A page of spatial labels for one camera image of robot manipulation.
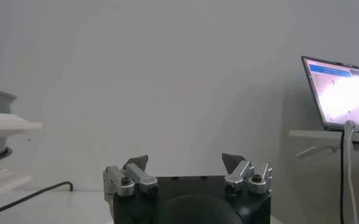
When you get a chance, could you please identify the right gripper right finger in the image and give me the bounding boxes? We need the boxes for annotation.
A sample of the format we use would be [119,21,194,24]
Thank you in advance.
[221,152,273,195]

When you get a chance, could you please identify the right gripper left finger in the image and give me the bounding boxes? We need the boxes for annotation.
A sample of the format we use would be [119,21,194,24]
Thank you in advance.
[102,154,159,198]

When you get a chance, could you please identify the open laptop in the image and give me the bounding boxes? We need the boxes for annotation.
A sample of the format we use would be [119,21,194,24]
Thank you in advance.
[300,55,359,133]

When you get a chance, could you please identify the white electric cooker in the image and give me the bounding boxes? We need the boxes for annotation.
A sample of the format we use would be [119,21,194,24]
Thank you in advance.
[0,111,43,224]

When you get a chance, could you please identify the thin black camera cable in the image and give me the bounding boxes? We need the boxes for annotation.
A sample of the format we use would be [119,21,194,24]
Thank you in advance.
[339,130,347,224]

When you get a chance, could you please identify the black cooker power cord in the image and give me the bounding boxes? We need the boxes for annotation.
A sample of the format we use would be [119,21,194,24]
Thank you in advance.
[0,181,74,215]

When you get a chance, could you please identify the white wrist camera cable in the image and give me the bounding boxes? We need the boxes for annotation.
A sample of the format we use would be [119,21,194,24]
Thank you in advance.
[343,120,359,224]

